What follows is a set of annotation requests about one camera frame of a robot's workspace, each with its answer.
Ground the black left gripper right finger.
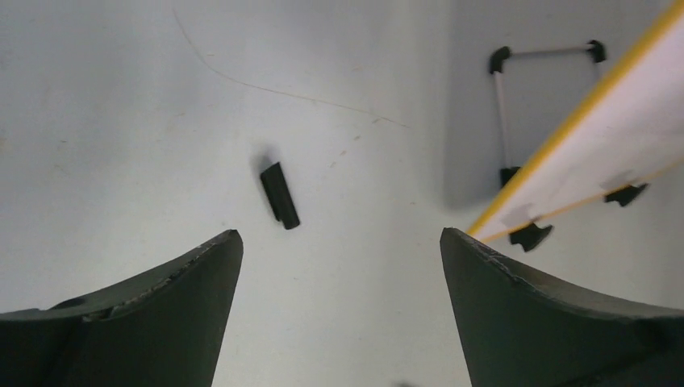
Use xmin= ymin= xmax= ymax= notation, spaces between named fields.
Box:
xmin=440 ymin=228 xmax=683 ymax=386

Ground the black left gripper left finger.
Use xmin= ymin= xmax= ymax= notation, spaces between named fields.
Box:
xmin=1 ymin=230 xmax=244 ymax=386

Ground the black marker cap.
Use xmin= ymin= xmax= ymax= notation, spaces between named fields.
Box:
xmin=260 ymin=162 xmax=301 ymax=230

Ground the black whiteboard stand foot left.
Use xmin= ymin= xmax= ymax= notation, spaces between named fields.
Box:
xmin=508 ymin=223 xmax=554 ymax=252

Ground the black whiteboard stand foot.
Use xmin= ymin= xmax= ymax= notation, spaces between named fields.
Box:
xmin=508 ymin=223 xmax=554 ymax=252
xmin=603 ymin=183 xmax=649 ymax=207

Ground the black whiteboard stand foot right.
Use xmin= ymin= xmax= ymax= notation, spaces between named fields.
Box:
xmin=603 ymin=183 xmax=649 ymax=207

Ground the white whiteboard yellow frame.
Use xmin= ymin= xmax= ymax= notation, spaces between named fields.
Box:
xmin=469 ymin=1 xmax=683 ymax=242

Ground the whiteboard wire stand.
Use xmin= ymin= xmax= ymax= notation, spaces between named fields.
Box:
xmin=487 ymin=39 xmax=608 ymax=188

